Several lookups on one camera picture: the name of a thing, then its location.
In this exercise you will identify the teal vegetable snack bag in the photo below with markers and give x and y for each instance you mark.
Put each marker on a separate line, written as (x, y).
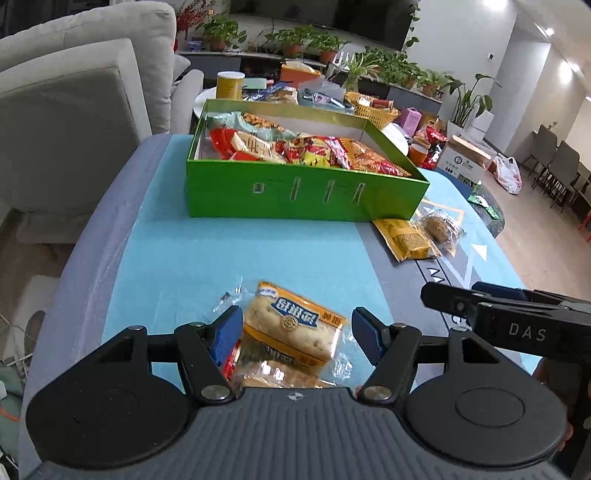
(226, 121)

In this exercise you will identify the orange jar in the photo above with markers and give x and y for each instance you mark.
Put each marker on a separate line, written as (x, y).
(418, 154)

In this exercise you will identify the large plant white planter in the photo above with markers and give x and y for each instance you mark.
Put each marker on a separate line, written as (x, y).
(480, 122)

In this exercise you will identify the small red packet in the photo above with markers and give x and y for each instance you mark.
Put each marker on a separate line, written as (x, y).
(230, 364)

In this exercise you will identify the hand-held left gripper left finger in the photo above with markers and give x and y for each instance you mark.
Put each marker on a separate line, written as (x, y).
(228, 330)

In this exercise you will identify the clear bread packet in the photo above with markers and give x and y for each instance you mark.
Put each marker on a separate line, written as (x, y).
(277, 376)

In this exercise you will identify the clear plastic containers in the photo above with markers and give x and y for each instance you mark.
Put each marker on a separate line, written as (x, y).
(323, 94)

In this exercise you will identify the red rice cracker packet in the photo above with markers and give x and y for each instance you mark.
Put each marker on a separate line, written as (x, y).
(249, 145)

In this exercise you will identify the yellow wicker basket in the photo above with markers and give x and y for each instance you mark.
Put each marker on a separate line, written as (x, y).
(369, 110)

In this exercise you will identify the pink box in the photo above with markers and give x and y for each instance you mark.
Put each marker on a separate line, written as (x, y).
(408, 119)

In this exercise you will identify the light blue table mat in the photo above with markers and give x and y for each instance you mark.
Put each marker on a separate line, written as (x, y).
(184, 267)

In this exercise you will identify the red flower decoration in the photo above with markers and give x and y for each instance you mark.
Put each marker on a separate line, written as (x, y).
(189, 11)

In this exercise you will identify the yellow snack packet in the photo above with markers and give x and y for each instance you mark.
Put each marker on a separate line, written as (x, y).
(406, 237)

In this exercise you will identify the dark low cabinet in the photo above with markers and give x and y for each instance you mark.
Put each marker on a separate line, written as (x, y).
(258, 60)

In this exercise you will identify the glass vase plant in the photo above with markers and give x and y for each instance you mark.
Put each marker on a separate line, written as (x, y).
(353, 76)

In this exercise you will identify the white plastic bag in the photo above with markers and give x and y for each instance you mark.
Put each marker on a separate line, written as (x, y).
(508, 175)

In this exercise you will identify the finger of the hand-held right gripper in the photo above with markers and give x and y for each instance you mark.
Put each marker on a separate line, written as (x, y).
(445, 297)
(496, 290)

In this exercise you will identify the red foil bag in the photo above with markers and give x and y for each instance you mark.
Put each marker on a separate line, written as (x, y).
(434, 138)

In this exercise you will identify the yellow canister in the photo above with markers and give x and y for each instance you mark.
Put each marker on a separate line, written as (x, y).
(229, 87)

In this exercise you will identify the grey armchair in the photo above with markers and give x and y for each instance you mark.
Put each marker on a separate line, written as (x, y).
(187, 101)

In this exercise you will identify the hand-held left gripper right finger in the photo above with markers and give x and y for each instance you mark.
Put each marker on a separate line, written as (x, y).
(369, 330)

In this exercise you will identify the green foil packet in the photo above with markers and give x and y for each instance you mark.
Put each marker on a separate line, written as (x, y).
(485, 203)

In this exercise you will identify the grey fabric sofa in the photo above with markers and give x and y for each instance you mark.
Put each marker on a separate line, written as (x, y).
(69, 115)

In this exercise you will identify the orange box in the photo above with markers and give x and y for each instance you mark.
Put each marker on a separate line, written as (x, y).
(295, 76)

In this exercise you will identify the orange label bread packet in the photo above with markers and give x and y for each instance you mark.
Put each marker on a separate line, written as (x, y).
(288, 327)

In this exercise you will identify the blue snack package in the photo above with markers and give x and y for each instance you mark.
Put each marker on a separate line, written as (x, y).
(272, 94)

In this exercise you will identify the green cardboard box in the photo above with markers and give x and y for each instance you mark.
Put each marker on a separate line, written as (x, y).
(277, 194)

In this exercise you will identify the orange-red snack packet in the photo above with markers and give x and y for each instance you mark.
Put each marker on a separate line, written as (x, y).
(374, 159)

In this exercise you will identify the red snack packet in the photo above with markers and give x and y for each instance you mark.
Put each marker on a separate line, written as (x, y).
(318, 152)

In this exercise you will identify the grey dining chair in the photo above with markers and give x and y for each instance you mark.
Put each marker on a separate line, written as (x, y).
(545, 147)
(565, 166)

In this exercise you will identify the round cookie in wrapper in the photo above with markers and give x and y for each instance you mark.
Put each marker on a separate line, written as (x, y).
(443, 227)

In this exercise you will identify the potted green plant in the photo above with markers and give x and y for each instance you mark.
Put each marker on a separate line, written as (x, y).
(219, 32)
(291, 41)
(328, 48)

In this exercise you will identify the white cardboard box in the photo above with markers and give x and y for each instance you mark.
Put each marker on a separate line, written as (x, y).
(461, 161)

